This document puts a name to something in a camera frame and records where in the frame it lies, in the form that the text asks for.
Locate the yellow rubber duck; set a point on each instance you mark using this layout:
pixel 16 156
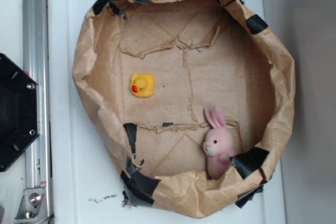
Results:
pixel 142 85

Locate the brown paper bag basin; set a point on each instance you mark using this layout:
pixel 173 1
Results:
pixel 201 53

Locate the pink plush bunny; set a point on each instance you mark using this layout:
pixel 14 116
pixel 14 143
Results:
pixel 219 143

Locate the aluminium extrusion rail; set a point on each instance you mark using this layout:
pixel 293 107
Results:
pixel 35 59

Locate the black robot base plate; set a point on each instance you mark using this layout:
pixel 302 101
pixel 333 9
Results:
pixel 19 112

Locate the metal corner bracket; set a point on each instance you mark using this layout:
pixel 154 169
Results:
pixel 33 206

